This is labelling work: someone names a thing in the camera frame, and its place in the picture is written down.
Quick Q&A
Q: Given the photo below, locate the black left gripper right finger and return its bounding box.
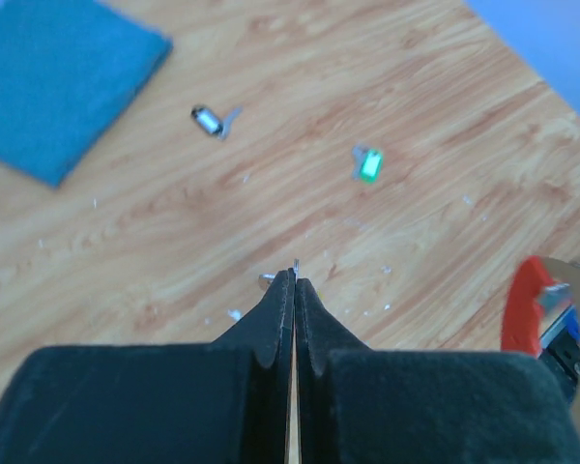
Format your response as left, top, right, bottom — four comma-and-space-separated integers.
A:
295, 278, 580, 463

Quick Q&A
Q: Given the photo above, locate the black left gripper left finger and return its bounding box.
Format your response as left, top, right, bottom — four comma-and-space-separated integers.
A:
0, 270, 295, 463

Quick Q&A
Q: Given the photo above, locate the yellow tagged key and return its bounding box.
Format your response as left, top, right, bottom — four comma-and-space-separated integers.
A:
257, 258, 304, 291

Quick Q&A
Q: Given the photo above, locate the blue tagged key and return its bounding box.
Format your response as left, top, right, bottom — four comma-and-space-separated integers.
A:
538, 304, 580, 362

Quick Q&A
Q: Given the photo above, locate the red-handled metal key organizer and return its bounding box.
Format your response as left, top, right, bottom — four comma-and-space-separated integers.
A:
500, 255, 580, 428

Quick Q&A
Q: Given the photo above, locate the green tagged key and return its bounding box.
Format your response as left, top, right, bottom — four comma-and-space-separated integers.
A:
352, 144, 384, 184

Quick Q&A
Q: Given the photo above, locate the black tagged key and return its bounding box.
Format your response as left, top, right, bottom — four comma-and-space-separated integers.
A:
190, 105, 243, 140

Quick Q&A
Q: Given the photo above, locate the folded blue cloth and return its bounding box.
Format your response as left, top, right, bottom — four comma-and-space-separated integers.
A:
0, 1, 173, 188

